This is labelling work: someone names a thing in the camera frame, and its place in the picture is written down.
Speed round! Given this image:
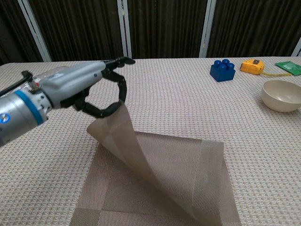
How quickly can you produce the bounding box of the brown woven placemat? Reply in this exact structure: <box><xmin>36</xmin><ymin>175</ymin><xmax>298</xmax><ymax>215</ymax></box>
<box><xmin>68</xmin><ymin>101</ymin><xmax>242</xmax><ymax>226</ymax></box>

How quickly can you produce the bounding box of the beige bowl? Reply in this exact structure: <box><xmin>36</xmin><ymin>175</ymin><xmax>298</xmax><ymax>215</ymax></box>
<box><xmin>260</xmin><ymin>80</ymin><xmax>301</xmax><ymax>113</ymax></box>

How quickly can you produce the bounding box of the white screen frame post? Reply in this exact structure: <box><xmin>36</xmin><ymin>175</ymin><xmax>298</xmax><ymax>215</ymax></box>
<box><xmin>117</xmin><ymin>0</ymin><xmax>132</xmax><ymax>59</ymax></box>
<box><xmin>291</xmin><ymin>37</ymin><xmax>301</xmax><ymax>57</ymax></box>
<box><xmin>16</xmin><ymin>0</ymin><xmax>52</xmax><ymax>62</ymax></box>
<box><xmin>198</xmin><ymin>0</ymin><xmax>217</xmax><ymax>58</ymax></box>

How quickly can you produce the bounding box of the blue toy building block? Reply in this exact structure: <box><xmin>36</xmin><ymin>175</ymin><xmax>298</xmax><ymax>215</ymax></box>
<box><xmin>209</xmin><ymin>58</ymin><xmax>236</xmax><ymax>82</ymax></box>

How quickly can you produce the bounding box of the yellow tape measure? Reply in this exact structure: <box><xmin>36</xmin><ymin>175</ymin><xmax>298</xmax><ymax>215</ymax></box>
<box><xmin>239</xmin><ymin>58</ymin><xmax>292</xmax><ymax>77</ymax></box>

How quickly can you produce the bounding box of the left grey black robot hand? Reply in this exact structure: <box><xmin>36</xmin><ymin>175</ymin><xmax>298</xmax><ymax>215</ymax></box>
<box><xmin>41</xmin><ymin>56</ymin><xmax>136</xmax><ymax>120</ymax></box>

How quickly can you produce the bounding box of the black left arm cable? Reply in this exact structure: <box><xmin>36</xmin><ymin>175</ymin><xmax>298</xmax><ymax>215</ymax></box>
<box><xmin>0</xmin><ymin>71</ymin><xmax>33</xmax><ymax>95</ymax></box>

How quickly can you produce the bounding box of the clear plastic water bottle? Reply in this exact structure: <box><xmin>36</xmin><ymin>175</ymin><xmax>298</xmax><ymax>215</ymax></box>
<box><xmin>23</xmin><ymin>66</ymin><xmax>71</xmax><ymax>89</ymax></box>

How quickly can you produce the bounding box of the pink white woven tablecloth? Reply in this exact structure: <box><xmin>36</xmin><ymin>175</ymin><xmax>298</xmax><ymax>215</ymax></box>
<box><xmin>0</xmin><ymin>56</ymin><xmax>301</xmax><ymax>226</ymax></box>

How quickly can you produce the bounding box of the green flat packet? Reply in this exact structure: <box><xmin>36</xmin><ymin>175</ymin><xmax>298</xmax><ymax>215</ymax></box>
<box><xmin>275</xmin><ymin>60</ymin><xmax>301</xmax><ymax>76</ymax></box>

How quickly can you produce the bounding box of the dark pleated screen panel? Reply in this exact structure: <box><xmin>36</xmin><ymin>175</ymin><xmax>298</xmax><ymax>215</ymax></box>
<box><xmin>206</xmin><ymin>0</ymin><xmax>301</xmax><ymax>58</ymax></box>
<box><xmin>28</xmin><ymin>0</ymin><xmax>125</xmax><ymax>62</ymax></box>
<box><xmin>0</xmin><ymin>0</ymin><xmax>44</xmax><ymax>66</ymax></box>
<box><xmin>127</xmin><ymin>0</ymin><xmax>209</xmax><ymax>59</ymax></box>

